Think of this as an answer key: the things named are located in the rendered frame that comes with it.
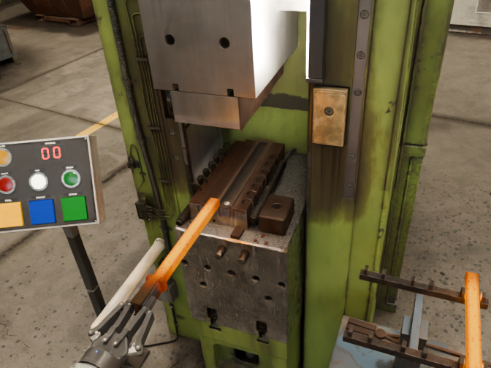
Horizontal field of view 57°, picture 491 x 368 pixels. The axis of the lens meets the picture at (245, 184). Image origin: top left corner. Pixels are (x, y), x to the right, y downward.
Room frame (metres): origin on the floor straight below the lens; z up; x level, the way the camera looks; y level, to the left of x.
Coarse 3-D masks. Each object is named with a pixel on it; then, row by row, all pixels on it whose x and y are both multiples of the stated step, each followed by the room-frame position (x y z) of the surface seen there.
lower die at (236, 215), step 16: (240, 144) 1.52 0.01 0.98; (256, 144) 1.47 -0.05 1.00; (272, 144) 1.48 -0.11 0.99; (224, 160) 1.41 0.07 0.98; (240, 160) 1.38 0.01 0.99; (272, 160) 1.36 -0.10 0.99; (208, 176) 1.31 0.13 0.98; (224, 176) 1.29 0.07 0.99; (256, 176) 1.27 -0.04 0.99; (208, 192) 1.20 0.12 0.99; (224, 192) 1.18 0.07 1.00; (240, 192) 1.18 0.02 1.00; (192, 208) 1.16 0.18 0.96; (224, 208) 1.11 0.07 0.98; (240, 208) 1.10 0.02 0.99; (224, 224) 1.12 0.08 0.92; (240, 224) 1.09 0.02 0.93
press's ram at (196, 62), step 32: (160, 0) 1.16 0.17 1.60; (192, 0) 1.12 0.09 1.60; (224, 0) 1.09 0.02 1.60; (256, 0) 1.10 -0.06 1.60; (288, 0) 1.23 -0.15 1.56; (160, 32) 1.16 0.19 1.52; (192, 32) 1.13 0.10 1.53; (224, 32) 1.09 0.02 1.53; (256, 32) 1.09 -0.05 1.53; (288, 32) 1.34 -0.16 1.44; (160, 64) 1.17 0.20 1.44; (192, 64) 1.13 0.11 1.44; (224, 64) 1.10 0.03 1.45; (256, 64) 1.08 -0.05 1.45; (256, 96) 1.07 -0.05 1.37
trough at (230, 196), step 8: (264, 144) 1.48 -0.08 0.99; (256, 152) 1.44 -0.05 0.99; (248, 160) 1.37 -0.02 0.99; (256, 160) 1.38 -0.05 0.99; (248, 168) 1.33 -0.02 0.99; (240, 176) 1.28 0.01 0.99; (232, 184) 1.23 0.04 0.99; (240, 184) 1.24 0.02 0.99; (232, 192) 1.19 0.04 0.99; (224, 200) 1.15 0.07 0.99
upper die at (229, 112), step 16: (272, 80) 1.35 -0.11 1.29; (176, 96) 1.16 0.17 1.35; (192, 96) 1.14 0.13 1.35; (208, 96) 1.12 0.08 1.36; (224, 96) 1.10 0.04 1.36; (176, 112) 1.16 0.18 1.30; (192, 112) 1.14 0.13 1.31; (208, 112) 1.12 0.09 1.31; (224, 112) 1.10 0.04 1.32; (240, 112) 1.10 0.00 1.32; (240, 128) 1.09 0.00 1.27
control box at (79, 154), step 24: (0, 144) 1.24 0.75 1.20; (24, 144) 1.24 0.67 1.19; (48, 144) 1.24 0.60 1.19; (72, 144) 1.24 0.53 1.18; (0, 168) 1.21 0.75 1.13; (24, 168) 1.20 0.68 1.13; (48, 168) 1.20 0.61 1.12; (72, 168) 1.20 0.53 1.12; (96, 168) 1.24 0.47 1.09; (0, 192) 1.17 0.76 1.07; (24, 192) 1.17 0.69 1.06; (48, 192) 1.17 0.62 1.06; (72, 192) 1.17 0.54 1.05; (96, 192) 1.18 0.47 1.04; (24, 216) 1.13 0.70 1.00; (96, 216) 1.13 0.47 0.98
